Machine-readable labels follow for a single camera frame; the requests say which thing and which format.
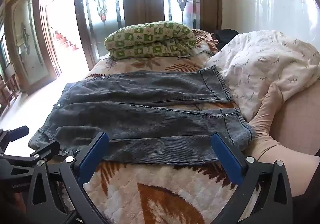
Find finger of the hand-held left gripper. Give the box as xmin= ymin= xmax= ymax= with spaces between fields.
xmin=0 ymin=126 xmax=30 ymax=156
xmin=0 ymin=140 xmax=61 ymax=193

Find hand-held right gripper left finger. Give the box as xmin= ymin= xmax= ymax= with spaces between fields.
xmin=25 ymin=132 xmax=110 ymax=224

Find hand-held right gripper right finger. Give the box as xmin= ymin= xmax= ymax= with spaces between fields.
xmin=211 ymin=132 xmax=293 ymax=224

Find grey denim pants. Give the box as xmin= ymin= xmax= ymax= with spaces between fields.
xmin=28 ymin=65 xmax=256 ymax=165

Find wooden chair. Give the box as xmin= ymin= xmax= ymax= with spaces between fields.
xmin=0 ymin=74 xmax=20 ymax=115

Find beige wrinkled cloth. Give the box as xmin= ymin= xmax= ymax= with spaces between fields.
xmin=249 ymin=84 xmax=320 ymax=198

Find leaf print fleece blanket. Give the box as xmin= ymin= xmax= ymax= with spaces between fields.
xmin=12 ymin=28 xmax=265 ymax=224

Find wooden door with frosted glass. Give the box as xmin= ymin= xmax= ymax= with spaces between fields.
xmin=4 ymin=0 xmax=62 ymax=95

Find white floral quilt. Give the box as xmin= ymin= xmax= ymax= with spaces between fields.
xmin=205 ymin=30 xmax=320 ymax=123

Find dark cloth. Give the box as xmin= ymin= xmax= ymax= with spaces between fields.
xmin=214 ymin=29 xmax=242 ymax=50

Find green checked folded blanket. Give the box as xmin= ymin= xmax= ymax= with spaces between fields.
xmin=104 ymin=21 xmax=197 ymax=61

